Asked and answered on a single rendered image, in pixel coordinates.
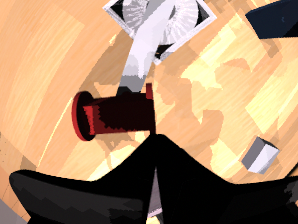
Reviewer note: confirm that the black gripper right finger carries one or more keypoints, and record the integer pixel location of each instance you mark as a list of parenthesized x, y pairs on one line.
[(191, 194)]

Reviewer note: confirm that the hammer with wooden handle and dark head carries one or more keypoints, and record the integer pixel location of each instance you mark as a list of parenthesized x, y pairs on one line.
[(295, 172)]

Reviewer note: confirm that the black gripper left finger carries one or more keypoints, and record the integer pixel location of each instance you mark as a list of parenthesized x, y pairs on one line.
[(122, 196)]

